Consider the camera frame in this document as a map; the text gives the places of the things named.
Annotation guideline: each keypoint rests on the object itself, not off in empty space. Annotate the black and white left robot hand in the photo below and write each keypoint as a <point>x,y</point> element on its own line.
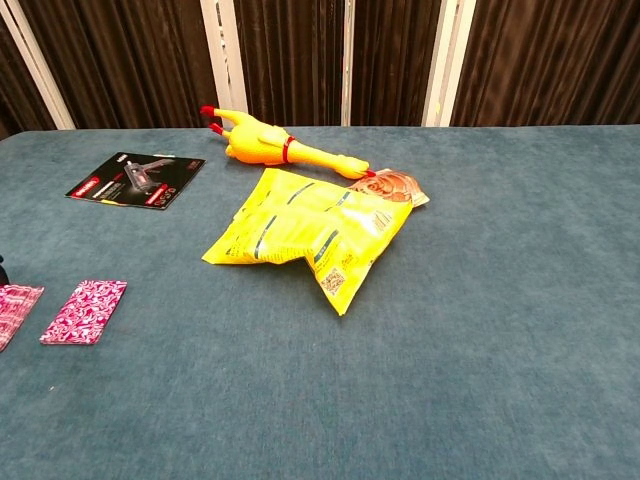
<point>3,272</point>

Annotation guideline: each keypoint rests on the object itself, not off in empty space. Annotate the black glue gun package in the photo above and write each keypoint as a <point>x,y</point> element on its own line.
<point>135,180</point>

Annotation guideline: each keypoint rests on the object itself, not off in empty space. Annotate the dark brown curtain panel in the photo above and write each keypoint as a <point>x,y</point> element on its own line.
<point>550,60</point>
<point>135,60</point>
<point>20,100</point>
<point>390,60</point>
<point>295,60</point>

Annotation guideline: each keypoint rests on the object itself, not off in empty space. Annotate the yellow rubber chicken toy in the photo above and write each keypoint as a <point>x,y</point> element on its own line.
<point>255,145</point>

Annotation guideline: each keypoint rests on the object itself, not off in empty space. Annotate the yellow snack bag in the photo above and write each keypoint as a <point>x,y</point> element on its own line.
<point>300,220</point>

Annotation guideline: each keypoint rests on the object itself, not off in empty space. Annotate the brown orange snack packet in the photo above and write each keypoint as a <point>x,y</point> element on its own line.
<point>400,187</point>

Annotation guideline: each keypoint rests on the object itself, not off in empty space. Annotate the blue felt table cover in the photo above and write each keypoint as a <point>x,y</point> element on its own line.
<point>450,325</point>

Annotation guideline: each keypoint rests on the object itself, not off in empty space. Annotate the thin white partition post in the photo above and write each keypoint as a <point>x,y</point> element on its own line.
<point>346,60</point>

